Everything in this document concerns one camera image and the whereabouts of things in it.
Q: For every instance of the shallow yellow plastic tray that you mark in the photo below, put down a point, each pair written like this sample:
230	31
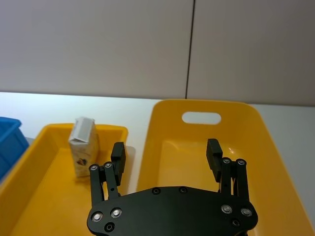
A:
41	186

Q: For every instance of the small cream drink carton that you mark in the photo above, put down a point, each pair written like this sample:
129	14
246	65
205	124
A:
82	150

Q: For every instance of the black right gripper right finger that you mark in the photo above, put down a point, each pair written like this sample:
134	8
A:
213	157

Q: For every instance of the blue plastic bin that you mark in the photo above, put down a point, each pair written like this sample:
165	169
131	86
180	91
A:
11	145

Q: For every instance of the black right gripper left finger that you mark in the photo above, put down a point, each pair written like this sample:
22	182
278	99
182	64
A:
118	159

